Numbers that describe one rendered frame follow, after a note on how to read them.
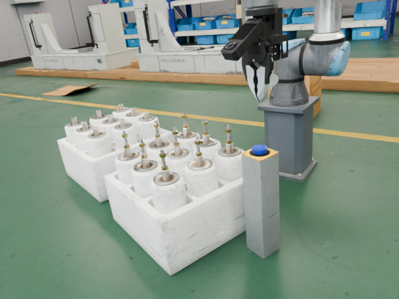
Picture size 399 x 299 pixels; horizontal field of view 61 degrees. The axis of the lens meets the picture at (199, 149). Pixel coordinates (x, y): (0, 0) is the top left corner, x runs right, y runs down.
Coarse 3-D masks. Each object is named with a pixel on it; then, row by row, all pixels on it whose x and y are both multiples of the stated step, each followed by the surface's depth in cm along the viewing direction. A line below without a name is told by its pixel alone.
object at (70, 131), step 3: (66, 126) 150; (75, 126) 149; (78, 126) 149; (81, 126) 150; (66, 129) 149; (69, 129) 148; (72, 129) 148; (75, 129) 149; (66, 132) 150; (69, 132) 149; (72, 132) 149; (66, 135) 152; (69, 135) 150; (72, 135) 149; (69, 138) 151; (72, 138) 150; (69, 141) 151; (72, 141) 151; (75, 141) 150
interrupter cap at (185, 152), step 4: (180, 148) 112; (184, 148) 112; (168, 152) 110; (172, 152) 110; (184, 152) 109; (188, 152) 108; (168, 156) 107; (172, 156) 107; (176, 156) 107; (180, 156) 107; (184, 156) 106
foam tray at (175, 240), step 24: (120, 192) 107; (216, 192) 98; (240, 192) 103; (120, 216) 115; (144, 216) 95; (168, 216) 90; (192, 216) 93; (216, 216) 99; (240, 216) 106; (144, 240) 102; (168, 240) 90; (192, 240) 96; (216, 240) 102; (168, 264) 92
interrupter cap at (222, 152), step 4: (220, 148) 109; (224, 148) 108; (236, 148) 107; (240, 148) 107; (220, 152) 106; (224, 152) 106; (236, 152) 105; (240, 152) 104; (224, 156) 103; (228, 156) 103; (232, 156) 103
